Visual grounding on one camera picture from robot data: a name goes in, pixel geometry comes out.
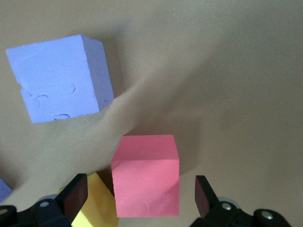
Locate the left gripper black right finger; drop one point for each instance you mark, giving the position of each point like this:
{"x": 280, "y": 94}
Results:
{"x": 203, "y": 198}

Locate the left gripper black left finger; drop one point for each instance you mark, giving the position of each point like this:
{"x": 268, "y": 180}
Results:
{"x": 74, "y": 196}

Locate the red foam cube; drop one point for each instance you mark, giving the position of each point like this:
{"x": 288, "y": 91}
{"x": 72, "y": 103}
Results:
{"x": 144, "y": 177}

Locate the yellow foam cube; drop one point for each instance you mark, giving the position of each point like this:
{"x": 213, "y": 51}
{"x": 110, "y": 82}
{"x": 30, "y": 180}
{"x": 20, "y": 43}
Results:
{"x": 99, "y": 205}

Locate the purple foam cube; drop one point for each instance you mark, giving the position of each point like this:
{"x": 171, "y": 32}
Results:
{"x": 59, "y": 78}
{"x": 4, "y": 190}

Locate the brown table cover sheet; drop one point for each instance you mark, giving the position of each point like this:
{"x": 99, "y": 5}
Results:
{"x": 213, "y": 82}

